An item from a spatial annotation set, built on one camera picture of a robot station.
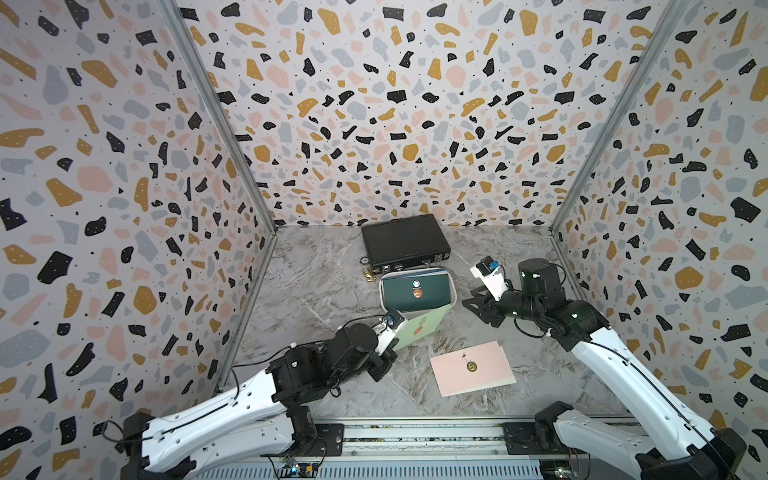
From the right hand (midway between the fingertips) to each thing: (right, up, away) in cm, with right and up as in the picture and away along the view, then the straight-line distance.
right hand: (469, 298), depth 73 cm
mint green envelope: (-12, -7, +1) cm, 14 cm away
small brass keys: (-29, +4, +34) cm, 44 cm away
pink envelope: (+3, -22, +13) cm, 25 cm away
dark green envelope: (-12, -1, +25) cm, 27 cm away
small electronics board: (-41, -41, -2) cm, 57 cm away
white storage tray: (0, 0, +24) cm, 24 cm away
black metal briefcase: (-16, +15, +37) cm, 43 cm away
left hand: (-17, -9, -5) cm, 20 cm away
